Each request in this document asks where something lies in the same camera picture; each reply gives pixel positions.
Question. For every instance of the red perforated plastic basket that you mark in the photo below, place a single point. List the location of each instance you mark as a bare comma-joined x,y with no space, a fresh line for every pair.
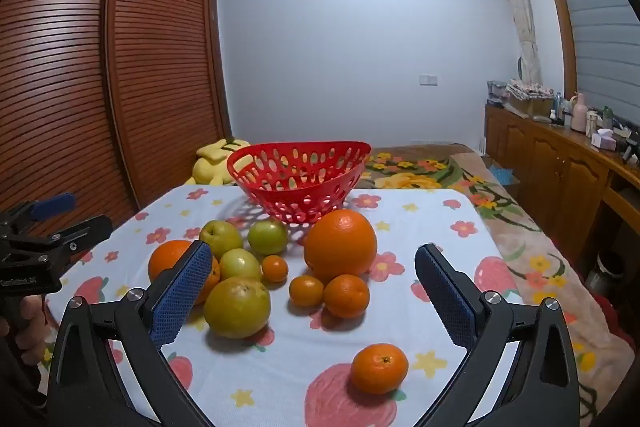
280,195

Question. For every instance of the small green guava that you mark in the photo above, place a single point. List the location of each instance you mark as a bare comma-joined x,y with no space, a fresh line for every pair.
267,237
240,264

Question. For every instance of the glass jar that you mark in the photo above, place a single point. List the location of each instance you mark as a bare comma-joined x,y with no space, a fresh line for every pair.
496,92

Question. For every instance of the yellow plush toy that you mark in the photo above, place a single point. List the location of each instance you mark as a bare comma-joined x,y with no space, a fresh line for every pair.
210,167

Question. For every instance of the pink box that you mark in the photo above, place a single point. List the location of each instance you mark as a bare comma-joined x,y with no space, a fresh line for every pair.
603,139

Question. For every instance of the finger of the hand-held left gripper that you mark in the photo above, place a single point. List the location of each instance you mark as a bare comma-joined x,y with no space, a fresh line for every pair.
52,203
80,232

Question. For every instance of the wooden sideboard cabinet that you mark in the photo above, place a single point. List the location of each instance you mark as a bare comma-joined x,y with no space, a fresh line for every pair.
545,167

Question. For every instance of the large orange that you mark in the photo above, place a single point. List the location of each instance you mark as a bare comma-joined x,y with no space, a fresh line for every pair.
340,247

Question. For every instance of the small orange mandarin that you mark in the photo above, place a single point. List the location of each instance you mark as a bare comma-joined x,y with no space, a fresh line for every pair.
306,290
346,296

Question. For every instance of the grey window blind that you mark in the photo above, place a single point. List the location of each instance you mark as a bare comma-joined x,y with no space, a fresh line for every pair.
595,17

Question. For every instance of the orange mandarin with green stem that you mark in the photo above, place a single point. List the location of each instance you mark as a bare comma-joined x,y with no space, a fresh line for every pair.
379,368

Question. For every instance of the metal pot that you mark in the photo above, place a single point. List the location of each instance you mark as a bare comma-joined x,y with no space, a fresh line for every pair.
605,271

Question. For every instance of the blue bag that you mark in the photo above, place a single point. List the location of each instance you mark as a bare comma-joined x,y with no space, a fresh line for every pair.
505,175

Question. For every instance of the tiny orange mandarin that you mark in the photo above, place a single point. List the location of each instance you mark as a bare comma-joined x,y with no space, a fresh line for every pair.
275,268

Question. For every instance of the brown louvered wooden wardrobe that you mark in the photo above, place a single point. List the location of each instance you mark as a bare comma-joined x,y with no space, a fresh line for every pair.
60,82

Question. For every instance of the white wall socket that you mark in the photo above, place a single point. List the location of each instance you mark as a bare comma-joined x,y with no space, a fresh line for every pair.
428,80

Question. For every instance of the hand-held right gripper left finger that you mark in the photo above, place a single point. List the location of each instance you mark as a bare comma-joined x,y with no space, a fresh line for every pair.
182,292

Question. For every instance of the person's left hand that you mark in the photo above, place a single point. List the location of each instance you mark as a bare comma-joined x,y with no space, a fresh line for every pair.
30,332

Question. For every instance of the medium orange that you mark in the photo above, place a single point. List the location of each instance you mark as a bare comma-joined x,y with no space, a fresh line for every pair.
167,259

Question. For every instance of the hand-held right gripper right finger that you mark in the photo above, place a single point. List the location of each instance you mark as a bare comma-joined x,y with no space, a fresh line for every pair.
445,292

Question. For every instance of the yellow-green guava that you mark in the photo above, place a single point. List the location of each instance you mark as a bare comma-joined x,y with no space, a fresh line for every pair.
221,239

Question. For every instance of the pink bottle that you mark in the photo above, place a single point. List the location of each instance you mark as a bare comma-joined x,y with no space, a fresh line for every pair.
579,114

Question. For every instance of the floral blanket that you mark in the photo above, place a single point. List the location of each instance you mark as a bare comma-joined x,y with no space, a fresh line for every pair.
500,207

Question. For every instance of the large green guava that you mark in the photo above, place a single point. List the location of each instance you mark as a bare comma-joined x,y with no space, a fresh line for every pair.
236,307

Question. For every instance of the stack of folded cloths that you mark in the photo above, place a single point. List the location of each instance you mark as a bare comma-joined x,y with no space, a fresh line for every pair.
527,94

